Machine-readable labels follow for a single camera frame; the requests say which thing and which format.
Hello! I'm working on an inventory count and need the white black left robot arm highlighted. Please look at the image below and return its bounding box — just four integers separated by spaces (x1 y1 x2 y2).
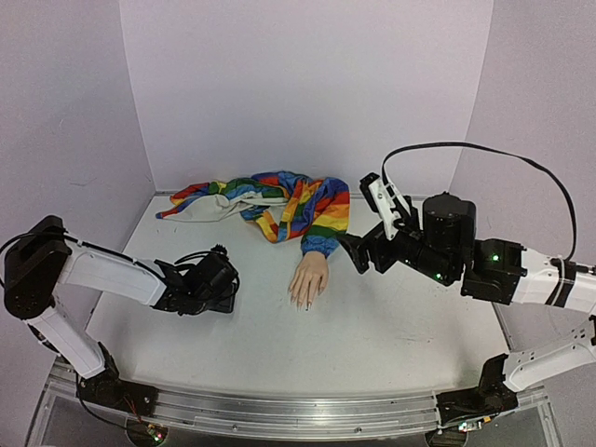
1 215 240 416

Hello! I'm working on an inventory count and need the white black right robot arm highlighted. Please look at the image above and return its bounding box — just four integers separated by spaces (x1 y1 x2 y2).
339 193 595 430

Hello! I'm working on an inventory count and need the mannequin hand with nails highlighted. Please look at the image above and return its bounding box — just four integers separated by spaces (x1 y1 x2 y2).
289 251 330 310

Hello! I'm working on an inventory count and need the rainbow striped jacket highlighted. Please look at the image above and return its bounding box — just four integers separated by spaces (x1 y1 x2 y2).
156 170 350 257

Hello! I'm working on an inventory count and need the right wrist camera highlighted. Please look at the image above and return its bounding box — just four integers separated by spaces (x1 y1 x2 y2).
359 172 419 240

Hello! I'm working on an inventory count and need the black cable loop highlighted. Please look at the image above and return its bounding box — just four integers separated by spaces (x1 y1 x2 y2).
380 142 578 266

